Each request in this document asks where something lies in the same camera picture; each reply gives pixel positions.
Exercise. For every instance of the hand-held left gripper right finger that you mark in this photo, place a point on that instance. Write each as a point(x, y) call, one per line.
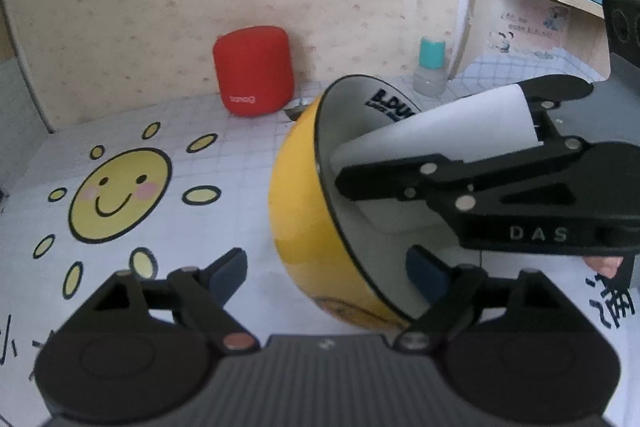
point(425, 274)

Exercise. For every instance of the cartoon paper note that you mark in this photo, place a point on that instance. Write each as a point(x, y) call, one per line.
point(530, 27)

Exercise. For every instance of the yellow and white bowl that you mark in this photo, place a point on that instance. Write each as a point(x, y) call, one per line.
point(295, 207)

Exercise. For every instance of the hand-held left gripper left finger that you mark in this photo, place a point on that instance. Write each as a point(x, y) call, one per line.
point(231, 269)

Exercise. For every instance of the white printed table mat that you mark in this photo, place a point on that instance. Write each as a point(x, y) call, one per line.
point(225, 207)

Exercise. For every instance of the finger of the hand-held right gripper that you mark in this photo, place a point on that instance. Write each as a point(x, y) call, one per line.
point(400, 172)
point(555, 89)

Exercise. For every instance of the teal cap small bottle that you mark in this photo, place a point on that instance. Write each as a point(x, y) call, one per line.
point(431, 57)

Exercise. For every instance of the white sponge block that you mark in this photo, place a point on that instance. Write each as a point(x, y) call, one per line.
point(450, 127)

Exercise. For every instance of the person's right hand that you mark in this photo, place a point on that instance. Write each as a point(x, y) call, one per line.
point(605, 264)

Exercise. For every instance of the red cylindrical cup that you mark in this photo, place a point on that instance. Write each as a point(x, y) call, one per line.
point(250, 67)

